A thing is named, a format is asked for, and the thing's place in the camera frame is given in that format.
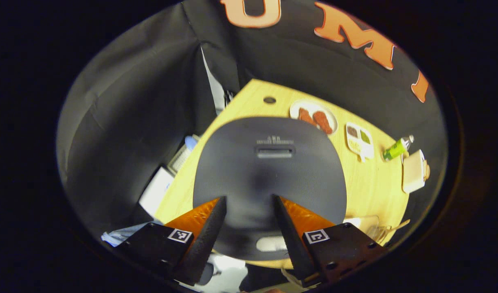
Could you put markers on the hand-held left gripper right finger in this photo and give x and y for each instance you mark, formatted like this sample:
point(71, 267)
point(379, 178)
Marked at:
point(293, 244)

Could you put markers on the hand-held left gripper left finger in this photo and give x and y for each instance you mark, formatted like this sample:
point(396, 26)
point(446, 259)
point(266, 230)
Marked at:
point(208, 240)

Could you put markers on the white rice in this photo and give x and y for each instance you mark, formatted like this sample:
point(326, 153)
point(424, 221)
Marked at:
point(356, 222)

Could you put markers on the dark grey rice cooker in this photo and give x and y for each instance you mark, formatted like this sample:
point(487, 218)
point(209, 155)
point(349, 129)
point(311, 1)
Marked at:
point(269, 179)

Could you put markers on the wooden spoon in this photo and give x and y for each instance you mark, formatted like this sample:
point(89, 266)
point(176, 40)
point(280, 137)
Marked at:
point(397, 228)

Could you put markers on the white box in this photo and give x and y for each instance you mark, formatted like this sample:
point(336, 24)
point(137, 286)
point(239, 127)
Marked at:
point(156, 191)

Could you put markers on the clear plastic container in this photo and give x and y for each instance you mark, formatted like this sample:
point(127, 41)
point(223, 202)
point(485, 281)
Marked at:
point(373, 224)

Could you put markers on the light blue cloth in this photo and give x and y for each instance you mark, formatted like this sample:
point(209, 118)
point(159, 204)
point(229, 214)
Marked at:
point(122, 235)

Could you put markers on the pale yellow beans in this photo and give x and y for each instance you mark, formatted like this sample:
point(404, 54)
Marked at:
point(354, 145)

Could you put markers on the white divided dish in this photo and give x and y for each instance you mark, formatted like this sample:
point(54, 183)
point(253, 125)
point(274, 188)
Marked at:
point(365, 150)

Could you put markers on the red-brown meat piece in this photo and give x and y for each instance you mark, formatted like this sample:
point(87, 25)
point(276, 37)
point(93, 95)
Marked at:
point(306, 116)
point(323, 122)

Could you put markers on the dark brown beans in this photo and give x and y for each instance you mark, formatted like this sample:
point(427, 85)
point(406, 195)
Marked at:
point(352, 131)

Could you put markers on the green beans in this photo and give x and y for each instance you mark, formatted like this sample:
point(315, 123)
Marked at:
point(365, 136)

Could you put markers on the white toaster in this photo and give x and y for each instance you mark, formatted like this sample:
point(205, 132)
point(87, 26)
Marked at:
point(412, 173)

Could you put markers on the white round plate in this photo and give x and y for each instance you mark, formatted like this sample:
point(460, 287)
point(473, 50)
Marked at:
point(310, 106)

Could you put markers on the green label drink bottle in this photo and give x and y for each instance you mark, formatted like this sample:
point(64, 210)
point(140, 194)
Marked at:
point(395, 149)

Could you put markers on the bread slice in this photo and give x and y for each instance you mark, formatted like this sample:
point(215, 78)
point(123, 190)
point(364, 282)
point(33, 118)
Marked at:
point(426, 171)

